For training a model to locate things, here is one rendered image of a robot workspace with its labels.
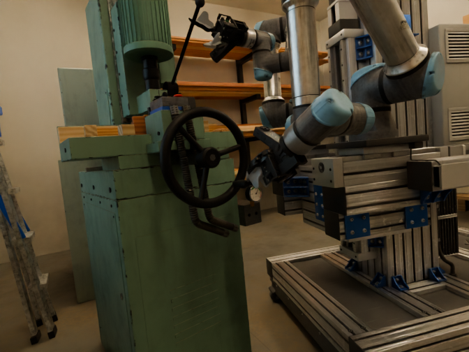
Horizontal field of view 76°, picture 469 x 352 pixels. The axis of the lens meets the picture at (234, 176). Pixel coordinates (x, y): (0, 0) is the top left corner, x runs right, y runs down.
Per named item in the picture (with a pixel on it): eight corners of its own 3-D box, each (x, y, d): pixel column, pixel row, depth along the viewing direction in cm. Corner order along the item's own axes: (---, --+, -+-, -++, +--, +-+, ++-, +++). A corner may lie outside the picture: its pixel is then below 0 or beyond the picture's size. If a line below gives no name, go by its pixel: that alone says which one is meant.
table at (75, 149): (75, 158, 73) (72, 133, 72) (60, 162, 97) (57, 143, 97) (261, 144, 109) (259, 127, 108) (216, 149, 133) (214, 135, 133)
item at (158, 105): (162, 110, 87) (160, 91, 87) (149, 116, 96) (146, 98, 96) (201, 110, 95) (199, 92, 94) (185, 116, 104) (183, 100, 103)
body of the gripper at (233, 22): (216, 12, 108) (243, 19, 115) (208, 33, 114) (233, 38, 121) (225, 25, 105) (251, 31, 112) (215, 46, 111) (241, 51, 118)
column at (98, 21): (116, 168, 121) (93, -18, 116) (103, 169, 139) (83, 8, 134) (168, 163, 134) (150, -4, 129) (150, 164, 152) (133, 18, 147)
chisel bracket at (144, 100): (151, 112, 106) (149, 88, 105) (138, 119, 117) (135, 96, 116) (171, 112, 110) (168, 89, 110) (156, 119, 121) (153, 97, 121)
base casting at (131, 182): (114, 201, 87) (111, 170, 87) (79, 191, 134) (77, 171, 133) (236, 181, 114) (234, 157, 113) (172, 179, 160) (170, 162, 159)
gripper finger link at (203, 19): (195, 3, 108) (218, 16, 110) (189, 18, 112) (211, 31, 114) (192, 5, 106) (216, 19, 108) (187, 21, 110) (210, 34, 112)
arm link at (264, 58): (280, 74, 118) (278, 45, 117) (252, 78, 121) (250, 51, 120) (282, 78, 125) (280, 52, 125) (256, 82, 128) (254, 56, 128)
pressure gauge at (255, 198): (250, 208, 110) (248, 186, 109) (244, 207, 113) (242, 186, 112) (263, 205, 113) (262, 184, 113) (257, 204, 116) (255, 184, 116)
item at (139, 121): (135, 136, 98) (132, 116, 97) (133, 137, 99) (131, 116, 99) (200, 133, 112) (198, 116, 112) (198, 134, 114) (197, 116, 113)
